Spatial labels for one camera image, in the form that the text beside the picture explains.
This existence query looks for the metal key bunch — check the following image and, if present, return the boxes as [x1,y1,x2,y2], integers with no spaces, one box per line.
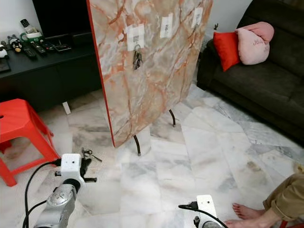
[133,45,144,71]
[82,149,103,163]

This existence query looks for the white adhesive metal hook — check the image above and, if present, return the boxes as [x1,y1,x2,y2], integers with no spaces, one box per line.
[192,7,204,29]
[126,24,146,52]
[160,13,174,39]

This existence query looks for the black curved table foot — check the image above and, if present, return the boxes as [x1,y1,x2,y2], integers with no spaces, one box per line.
[133,135,142,157]
[169,109,177,127]

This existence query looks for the red plastic stool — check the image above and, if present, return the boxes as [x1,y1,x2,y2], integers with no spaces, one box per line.
[0,98,62,187]

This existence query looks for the black TV console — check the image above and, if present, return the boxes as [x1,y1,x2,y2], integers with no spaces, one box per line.
[0,32,105,113]

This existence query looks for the marble table top red edge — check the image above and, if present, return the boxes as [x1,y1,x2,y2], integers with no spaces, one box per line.
[86,0,214,148]

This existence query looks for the black box device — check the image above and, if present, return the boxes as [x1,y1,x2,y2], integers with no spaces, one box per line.
[52,36,73,53]

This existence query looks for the small dark figure toy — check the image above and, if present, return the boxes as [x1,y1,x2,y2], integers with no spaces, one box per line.
[8,35,24,53]

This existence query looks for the green white holder cup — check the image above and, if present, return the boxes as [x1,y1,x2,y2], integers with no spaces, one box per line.
[21,28,44,44]

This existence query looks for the black flat television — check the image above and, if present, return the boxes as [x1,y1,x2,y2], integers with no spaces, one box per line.
[32,0,91,39]

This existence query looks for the red cushion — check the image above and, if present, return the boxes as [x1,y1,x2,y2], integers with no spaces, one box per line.
[213,31,242,72]

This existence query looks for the dark brown sofa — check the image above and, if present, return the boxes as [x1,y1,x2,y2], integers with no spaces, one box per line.
[197,0,304,139]

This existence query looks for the person's leg khaki trousers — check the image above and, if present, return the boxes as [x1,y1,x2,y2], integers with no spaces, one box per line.
[224,164,304,228]

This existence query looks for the pink cushion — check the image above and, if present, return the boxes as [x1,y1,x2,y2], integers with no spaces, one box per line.
[235,21,276,66]

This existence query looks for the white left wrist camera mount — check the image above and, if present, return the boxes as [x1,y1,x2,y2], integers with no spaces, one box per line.
[60,153,84,189]

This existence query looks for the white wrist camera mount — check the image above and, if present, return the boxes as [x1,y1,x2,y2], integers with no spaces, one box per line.
[196,195,219,228]
[60,153,84,189]

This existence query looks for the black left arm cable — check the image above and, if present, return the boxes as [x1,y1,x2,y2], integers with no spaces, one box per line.
[24,159,63,228]

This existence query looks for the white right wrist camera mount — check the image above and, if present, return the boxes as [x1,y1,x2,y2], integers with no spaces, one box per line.
[196,195,219,228]

